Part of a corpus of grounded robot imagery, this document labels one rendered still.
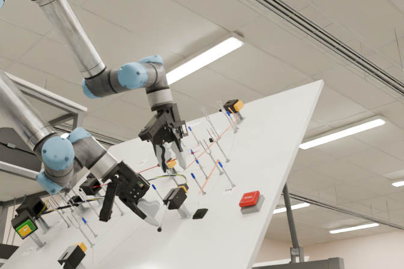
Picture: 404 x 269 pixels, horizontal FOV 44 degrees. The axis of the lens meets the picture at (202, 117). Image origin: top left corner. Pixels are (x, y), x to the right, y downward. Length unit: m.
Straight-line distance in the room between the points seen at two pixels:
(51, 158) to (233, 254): 0.51
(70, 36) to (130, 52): 3.44
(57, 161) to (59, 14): 0.42
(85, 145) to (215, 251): 0.46
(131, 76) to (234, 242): 0.54
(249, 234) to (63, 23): 0.76
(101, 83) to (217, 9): 2.86
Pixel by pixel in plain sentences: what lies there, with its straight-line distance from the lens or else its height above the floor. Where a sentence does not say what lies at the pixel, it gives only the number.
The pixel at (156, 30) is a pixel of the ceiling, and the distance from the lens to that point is 4.56.
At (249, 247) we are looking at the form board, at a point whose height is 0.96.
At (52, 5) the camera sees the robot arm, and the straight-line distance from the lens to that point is 1.44.
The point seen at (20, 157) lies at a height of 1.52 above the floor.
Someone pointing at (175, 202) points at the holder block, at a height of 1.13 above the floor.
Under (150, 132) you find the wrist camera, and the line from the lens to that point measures 1.48.
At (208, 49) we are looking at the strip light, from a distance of 4.70.
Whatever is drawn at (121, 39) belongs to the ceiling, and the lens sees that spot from 4.72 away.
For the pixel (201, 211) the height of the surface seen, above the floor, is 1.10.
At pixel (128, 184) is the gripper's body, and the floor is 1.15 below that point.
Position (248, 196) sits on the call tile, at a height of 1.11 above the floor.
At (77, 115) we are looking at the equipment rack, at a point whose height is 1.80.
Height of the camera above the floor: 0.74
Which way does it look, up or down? 24 degrees up
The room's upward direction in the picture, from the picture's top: straight up
